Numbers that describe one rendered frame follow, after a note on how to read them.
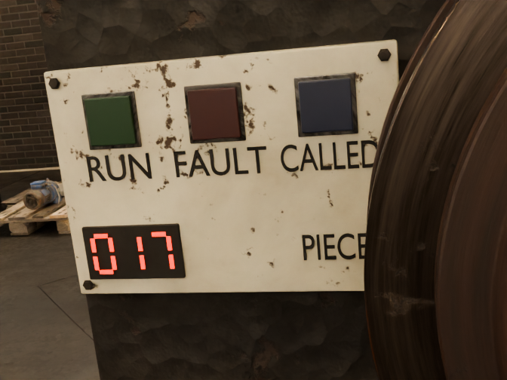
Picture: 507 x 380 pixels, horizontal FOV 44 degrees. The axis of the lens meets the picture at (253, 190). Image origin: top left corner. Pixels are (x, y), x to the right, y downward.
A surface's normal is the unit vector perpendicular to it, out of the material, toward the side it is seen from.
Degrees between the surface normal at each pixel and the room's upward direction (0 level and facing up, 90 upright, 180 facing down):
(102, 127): 90
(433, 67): 90
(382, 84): 90
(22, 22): 90
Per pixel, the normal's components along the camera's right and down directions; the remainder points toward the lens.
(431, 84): -0.19, 0.26
